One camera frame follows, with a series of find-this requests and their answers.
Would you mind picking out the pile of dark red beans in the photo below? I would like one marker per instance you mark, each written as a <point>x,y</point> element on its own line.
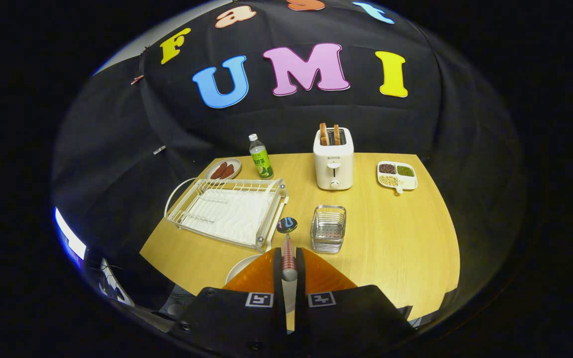
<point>387,168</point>

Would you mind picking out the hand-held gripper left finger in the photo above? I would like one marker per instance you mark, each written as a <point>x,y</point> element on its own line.
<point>278,308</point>

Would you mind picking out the pile of yellow soybeans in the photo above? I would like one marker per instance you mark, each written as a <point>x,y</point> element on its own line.
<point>388,180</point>

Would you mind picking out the cream white toaster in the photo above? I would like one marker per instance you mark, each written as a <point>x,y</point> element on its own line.
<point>334,166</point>

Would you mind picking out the small beige plate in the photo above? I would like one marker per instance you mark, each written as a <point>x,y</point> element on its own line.
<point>235,163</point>

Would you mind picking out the silver clip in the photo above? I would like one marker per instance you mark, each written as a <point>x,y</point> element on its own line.
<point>159,149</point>

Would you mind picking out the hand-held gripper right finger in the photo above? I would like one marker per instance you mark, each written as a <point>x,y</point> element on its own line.
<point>300,308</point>

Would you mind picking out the red and white clip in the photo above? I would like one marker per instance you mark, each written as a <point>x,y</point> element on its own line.
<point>137,79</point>

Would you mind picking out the toast slice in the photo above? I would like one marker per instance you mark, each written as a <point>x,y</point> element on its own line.
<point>336,134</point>
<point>324,134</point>

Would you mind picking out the round white plate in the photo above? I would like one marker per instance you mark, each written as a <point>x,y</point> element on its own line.
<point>240,268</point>

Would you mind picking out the green label drink bottle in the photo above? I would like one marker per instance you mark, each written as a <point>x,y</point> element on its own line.
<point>261,161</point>

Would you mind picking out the pile of green beans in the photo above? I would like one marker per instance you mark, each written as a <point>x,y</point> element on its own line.
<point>405,171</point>

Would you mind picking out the red-brown sausage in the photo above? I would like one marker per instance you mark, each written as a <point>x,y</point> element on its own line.
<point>228,172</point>
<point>219,170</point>

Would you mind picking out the white divided dish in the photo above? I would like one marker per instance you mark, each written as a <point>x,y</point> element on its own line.
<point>410,183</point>

